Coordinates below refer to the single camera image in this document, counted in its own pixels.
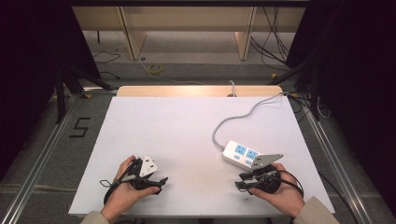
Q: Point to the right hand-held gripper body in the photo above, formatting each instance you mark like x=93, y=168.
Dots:
x=267, y=174

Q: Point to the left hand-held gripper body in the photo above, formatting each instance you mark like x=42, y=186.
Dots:
x=147, y=166

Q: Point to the person's right hand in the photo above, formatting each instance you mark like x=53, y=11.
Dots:
x=285, y=196

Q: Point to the person's left hand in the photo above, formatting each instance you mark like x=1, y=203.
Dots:
x=123, y=196

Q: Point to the white power strip blue sockets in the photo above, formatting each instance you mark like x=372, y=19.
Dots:
x=241, y=154

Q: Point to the black metal stand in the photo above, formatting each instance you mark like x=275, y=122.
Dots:
x=67, y=84
x=314, y=90

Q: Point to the yellow tape roll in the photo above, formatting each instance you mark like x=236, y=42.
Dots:
x=154, y=68

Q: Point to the black curtain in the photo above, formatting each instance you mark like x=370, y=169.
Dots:
x=358, y=87
x=28, y=77

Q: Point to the light wooden shelf unit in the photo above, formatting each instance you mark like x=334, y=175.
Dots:
x=186, y=21

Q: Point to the aluminium floor rail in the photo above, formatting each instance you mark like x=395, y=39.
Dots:
x=37, y=161
x=339, y=168

